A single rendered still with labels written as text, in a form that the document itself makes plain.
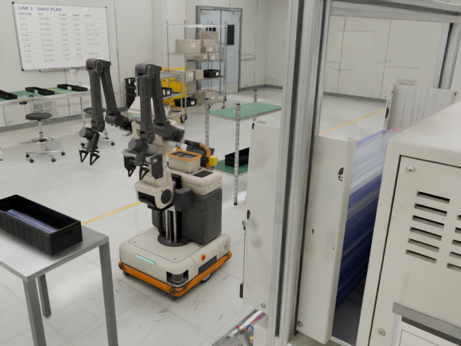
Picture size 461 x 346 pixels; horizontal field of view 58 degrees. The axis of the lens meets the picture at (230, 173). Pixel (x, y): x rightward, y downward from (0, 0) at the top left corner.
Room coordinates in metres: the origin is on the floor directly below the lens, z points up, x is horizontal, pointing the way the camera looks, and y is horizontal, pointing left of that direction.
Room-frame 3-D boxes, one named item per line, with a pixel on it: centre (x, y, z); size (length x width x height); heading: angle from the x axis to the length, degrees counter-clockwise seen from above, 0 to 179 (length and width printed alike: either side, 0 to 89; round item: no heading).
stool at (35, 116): (5.54, 2.60, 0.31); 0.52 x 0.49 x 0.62; 141
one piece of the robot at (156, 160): (2.60, 0.57, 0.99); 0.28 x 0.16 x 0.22; 56
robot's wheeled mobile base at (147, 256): (2.84, 0.41, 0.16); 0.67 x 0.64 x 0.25; 146
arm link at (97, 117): (2.58, 0.85, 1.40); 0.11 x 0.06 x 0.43; 56
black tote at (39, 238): (1.93, 1.02, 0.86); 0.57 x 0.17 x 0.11; 56
